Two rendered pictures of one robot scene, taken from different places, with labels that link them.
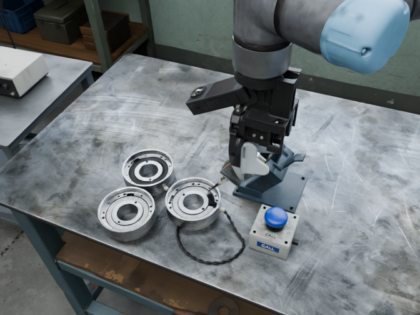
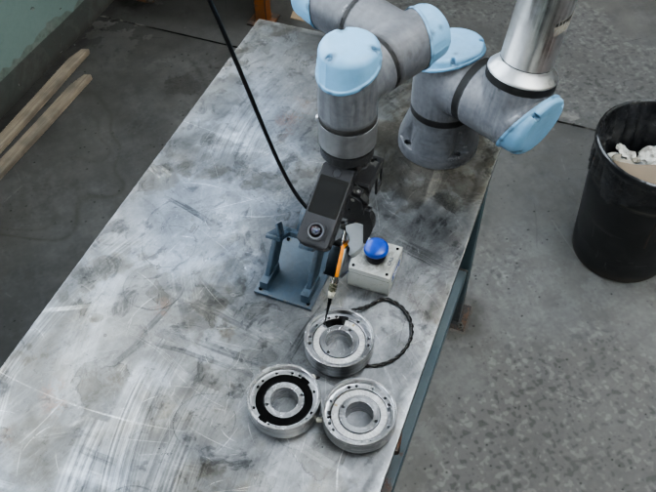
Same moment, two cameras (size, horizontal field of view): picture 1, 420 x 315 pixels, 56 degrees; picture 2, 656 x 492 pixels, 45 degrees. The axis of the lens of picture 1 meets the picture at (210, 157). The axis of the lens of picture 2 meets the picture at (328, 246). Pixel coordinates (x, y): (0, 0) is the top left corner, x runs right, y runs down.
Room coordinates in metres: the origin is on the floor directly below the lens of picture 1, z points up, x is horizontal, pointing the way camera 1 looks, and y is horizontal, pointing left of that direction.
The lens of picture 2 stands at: (0.53, 0.69, 1.84)
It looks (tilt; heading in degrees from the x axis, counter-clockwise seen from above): 50 degrees down; 266
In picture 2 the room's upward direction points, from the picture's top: 1 degrees counter-clockwise
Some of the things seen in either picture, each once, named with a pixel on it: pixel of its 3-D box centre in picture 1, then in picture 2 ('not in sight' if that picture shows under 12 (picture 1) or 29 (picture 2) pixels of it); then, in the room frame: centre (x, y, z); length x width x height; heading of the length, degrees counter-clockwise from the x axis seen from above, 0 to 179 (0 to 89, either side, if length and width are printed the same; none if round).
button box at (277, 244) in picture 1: (276, 232); (376, 262); (0.40, -0.11, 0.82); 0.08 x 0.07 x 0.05; 65
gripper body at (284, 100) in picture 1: (263, 104); (348, 171); (0.45, -0.08, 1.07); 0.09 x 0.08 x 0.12; 64
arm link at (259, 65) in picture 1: (262, 51); (345, 129); (0.45, -0.07, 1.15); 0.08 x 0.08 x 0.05
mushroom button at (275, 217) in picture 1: (275, 222); (375, 255); (0.40, -0.11, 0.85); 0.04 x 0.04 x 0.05
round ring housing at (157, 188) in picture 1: (149, 173); (284, 402); (0.56, 0.13, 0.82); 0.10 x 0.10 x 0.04
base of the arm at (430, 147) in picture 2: not in sight; (440, 122); (0.24, -0.41, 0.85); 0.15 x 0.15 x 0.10
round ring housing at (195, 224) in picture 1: (193, 204); (339, 344); (0.47, 0.04, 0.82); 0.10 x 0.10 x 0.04
